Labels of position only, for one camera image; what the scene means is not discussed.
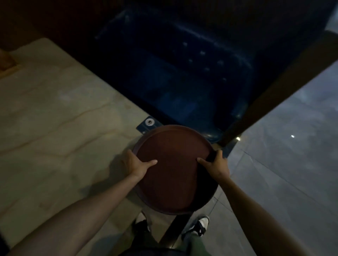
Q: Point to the person's right hand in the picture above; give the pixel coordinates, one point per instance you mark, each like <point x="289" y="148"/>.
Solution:
<point x="216" y="168"/>

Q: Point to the person's left hand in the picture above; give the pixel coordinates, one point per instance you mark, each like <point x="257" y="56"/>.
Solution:
<point x="134" y="164"/>

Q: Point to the person's left thumb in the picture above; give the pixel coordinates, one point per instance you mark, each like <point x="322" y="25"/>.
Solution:
<point x="149" y="163"/>

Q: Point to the person's right thumb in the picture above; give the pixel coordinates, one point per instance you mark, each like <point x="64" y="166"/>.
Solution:
<point x="204" y="162"/>

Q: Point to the round brown serving tray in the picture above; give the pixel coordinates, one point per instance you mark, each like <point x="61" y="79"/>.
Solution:
<point x="173" y="168"/>

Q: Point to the person's right forearm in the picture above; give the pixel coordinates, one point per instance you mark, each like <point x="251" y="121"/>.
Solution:
<point x="260" y="219"/>

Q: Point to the person's left forearm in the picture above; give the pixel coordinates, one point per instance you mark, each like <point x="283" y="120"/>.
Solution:
<point x="71" y="216"/>

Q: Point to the black and white left shoe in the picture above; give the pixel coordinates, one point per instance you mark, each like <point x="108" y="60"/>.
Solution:
<point x="142" y="224"/>

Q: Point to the black and white shoe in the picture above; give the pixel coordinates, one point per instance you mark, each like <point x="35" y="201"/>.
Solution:
<point x="142" y="224"/>
<point x="198" y="226"/>

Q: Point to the black and white right shoe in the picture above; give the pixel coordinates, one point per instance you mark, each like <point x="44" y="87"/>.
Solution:
<point x="198" y="226"/>

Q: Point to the person's green trousers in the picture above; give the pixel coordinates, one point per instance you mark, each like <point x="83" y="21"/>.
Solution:
<point x="169" y="245"/>

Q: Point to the large blue plastic bin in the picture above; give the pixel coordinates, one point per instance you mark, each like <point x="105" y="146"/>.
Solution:
<point x="184" y="73"/>

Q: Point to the wooden block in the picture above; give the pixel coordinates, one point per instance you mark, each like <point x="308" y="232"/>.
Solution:
<point x="8" y="62"/>

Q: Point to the dark wooden post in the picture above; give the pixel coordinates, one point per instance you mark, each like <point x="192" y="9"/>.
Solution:
<point x="280" y="87"/>

